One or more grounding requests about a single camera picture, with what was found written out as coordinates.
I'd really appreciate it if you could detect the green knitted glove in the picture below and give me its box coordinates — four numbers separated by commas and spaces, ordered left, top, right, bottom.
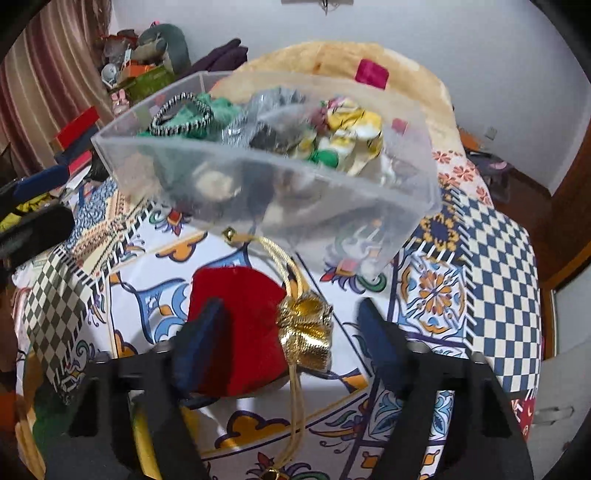
142, 92, 243, 140

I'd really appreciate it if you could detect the beige fleece blanket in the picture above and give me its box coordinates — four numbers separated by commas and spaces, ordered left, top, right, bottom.
211, 40, 463, 153

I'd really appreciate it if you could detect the red box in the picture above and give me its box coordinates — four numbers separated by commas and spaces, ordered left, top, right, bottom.
52, 106, 100, 151

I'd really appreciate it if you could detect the dark purple garment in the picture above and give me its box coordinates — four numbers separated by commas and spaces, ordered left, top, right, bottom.
180, 38, 249, 78

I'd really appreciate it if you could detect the grey backpack on floor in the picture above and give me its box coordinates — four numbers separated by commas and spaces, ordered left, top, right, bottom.
465, 148, 513, 188

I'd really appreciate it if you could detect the grey plush toy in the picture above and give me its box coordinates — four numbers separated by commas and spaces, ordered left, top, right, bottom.
131, 23, 191, 75

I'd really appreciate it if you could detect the clear plastic storage box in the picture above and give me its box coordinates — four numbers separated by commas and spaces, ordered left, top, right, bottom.
92, 71, 442, 279

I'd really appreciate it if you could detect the green cardboard box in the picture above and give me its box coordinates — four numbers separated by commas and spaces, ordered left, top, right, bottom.
121, 65, 176, 104

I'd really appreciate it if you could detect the white wall socket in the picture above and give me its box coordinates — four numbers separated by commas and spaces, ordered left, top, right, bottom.
485, 127, 497, 141

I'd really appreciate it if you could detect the pink bunny toy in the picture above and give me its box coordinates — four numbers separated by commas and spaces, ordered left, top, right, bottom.
110, 89, 130, 117

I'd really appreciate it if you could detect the patchwork patterned bedspread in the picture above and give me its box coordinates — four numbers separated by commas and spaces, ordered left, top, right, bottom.
15, 151, 542, 479

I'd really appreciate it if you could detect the striped red beige curtain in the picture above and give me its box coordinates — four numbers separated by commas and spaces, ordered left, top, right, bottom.
1, 1, 113, 176

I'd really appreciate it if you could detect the black white braided cord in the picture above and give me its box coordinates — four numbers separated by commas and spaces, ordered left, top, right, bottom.
149, 91, 216, 138

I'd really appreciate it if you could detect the red velvet gold pouch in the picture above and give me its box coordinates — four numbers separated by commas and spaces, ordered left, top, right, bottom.
187, 227, 332, 479

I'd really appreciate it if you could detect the floral fabric scrunchie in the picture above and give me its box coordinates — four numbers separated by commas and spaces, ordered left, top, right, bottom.
290, 97, 384, 176

